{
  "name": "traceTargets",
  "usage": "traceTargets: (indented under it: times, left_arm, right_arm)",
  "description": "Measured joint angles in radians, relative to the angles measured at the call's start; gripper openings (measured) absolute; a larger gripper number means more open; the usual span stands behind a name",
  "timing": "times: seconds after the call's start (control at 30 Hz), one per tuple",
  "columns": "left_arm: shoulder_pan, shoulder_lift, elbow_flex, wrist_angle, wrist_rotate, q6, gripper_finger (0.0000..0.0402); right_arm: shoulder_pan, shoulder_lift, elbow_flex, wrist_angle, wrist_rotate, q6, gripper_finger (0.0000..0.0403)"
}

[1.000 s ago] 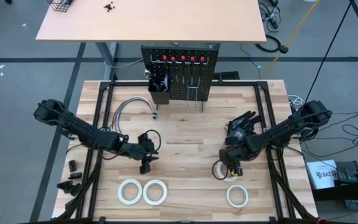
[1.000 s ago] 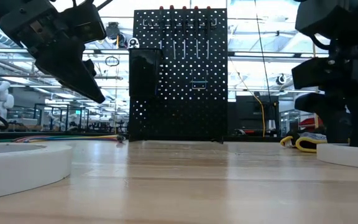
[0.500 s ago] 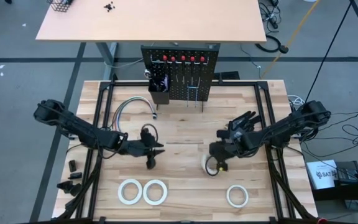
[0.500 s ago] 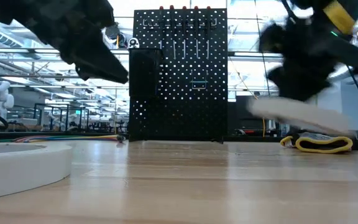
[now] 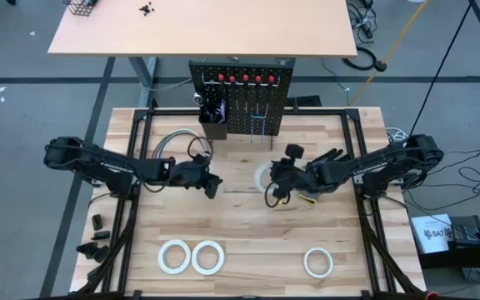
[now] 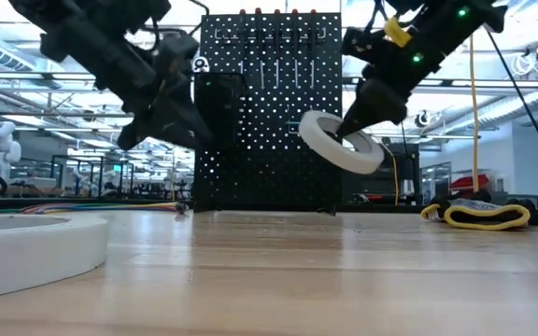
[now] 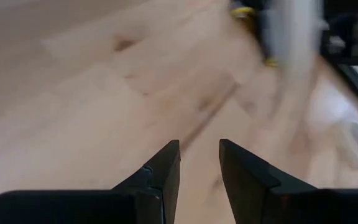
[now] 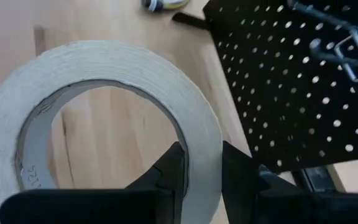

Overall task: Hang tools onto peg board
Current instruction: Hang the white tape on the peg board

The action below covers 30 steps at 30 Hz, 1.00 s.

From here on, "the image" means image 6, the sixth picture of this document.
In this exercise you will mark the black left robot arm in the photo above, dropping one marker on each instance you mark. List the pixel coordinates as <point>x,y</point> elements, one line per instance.
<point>96,42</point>

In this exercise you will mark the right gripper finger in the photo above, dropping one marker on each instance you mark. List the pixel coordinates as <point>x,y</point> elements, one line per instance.
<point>360,116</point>
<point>346,130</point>

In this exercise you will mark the silver screwdriver rack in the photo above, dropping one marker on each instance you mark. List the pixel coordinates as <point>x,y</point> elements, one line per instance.
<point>222,37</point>

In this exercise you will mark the black slanted rig pole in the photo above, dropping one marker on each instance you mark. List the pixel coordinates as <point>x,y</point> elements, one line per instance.
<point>526,107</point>

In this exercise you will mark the black pegboard bin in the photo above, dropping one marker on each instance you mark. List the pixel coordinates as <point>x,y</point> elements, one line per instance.
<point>220,112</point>

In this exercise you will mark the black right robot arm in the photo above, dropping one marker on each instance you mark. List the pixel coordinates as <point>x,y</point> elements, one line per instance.
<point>437,32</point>

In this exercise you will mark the red storage bin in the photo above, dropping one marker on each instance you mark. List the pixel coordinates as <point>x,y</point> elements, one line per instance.
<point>470,182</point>

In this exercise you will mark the black perforated pegboard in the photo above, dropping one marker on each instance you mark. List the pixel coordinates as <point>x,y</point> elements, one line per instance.
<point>269,177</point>

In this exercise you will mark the black cabinet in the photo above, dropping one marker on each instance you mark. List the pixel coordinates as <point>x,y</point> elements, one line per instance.
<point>406,177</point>

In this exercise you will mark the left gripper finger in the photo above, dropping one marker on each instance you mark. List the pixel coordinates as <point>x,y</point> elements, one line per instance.
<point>136,133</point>
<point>189,123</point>

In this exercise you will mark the white masking tape roll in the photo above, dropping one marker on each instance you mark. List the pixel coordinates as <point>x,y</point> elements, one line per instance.
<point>329,151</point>
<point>40,261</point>

